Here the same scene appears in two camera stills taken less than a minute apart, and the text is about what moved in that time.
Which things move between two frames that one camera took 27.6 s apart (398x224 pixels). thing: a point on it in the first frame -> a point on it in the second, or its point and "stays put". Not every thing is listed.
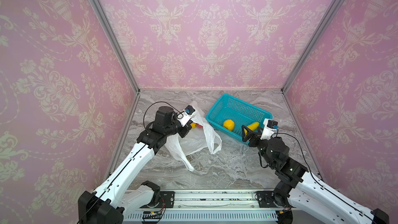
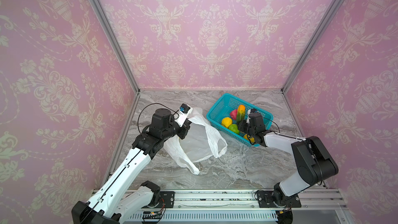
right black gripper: (254, 136) -> (249, 129)
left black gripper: (185, 129) stays put
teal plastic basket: (242, 113) stays put
